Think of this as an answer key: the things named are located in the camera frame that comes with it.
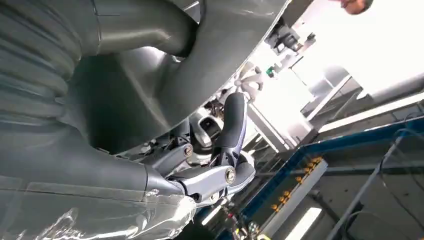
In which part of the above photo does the white metal beam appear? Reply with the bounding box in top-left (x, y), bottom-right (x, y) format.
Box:
top-left (316, 91), bottom-right (424, 134)

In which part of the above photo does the thin grey pole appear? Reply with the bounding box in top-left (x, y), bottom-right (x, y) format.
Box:
top-left (326, 127), bottom-right (407, 240)

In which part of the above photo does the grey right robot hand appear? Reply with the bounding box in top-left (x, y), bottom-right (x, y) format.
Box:
top-left (0, 0), bottom-right (257, 240)

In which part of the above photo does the blue metal shelf rack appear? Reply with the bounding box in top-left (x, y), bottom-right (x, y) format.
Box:
top-left (198, 115), bottom-right (424, 240)

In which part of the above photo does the silver black car part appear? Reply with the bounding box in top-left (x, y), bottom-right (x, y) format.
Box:
top-left (189, 110), bottom-right (223, 155)

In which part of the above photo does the white lobed object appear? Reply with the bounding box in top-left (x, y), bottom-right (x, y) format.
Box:
top-left (232, 64), bottom-right (265, 102)

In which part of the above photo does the black machine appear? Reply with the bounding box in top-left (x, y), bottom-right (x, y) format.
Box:
top-left (264, 19), bottom-right (317, 56)

